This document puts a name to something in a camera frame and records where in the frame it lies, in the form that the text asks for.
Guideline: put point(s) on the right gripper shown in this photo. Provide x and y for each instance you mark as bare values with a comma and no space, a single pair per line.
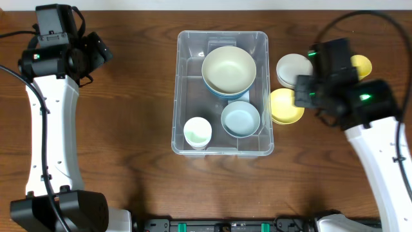
307,84

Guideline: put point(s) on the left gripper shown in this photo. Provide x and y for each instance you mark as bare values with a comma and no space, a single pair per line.
101,52

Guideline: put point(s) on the white small bowl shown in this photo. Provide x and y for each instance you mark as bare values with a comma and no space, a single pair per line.
290,66

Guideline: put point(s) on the yellow small bowl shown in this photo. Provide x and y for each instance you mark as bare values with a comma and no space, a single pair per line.
283,109

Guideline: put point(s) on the yellow cup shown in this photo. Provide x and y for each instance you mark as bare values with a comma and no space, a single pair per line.
362,64

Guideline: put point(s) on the grey small bowl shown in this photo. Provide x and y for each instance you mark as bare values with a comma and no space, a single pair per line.
240,119

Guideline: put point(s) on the cream beige bowl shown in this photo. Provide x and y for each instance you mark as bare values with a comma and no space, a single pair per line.
229,69

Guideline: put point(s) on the cream white cup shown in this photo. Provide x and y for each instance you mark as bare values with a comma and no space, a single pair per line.
197,130

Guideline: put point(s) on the light blue cup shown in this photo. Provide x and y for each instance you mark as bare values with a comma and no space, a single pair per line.
198,146

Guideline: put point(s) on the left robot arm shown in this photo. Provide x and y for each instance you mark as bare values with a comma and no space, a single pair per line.
58,57

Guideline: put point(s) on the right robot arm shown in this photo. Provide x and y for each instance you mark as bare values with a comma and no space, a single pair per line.
366,111

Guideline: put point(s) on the clear plastic storage container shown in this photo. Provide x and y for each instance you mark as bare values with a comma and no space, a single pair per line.
193,99

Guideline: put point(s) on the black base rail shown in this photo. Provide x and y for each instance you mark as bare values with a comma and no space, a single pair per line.
332,221

